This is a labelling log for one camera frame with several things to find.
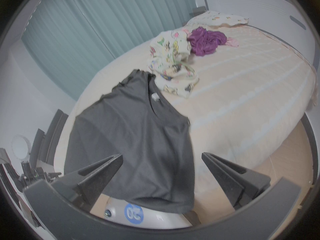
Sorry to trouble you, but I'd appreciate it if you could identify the white printed pyjama top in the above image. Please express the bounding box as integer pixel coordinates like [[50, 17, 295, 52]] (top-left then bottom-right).
[[146, 30, 200, 99]]

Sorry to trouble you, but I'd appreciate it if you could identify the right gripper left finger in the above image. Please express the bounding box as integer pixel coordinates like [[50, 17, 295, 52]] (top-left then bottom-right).
[[51, 154, 123, 205]]

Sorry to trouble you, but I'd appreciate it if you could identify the bed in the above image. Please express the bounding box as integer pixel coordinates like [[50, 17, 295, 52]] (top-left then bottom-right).
[[54, 0, 318, 202]]

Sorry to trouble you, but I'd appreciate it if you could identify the white printed pillow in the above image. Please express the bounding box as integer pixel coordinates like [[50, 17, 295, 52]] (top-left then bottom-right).
[[186, 10, 249, 28]]

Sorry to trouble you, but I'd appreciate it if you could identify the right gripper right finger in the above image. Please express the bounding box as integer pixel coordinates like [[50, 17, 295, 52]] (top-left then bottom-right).
[[201, 152, 272, 208]]

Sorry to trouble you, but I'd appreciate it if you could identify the grey bedside table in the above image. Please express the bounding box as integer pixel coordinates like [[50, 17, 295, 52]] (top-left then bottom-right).
[[192, 6, 207, 17]]

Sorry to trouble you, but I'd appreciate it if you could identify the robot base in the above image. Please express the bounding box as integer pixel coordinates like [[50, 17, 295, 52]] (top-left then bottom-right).
[[104, 197, 194, 229]]

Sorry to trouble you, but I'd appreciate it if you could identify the black T-shirt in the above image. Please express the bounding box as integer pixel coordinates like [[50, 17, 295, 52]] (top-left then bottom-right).
[[64, 69, 196, 214]]

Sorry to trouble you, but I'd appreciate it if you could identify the purple garment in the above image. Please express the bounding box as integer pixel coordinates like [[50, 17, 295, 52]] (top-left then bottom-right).
[[187, 26, 227, 57]]

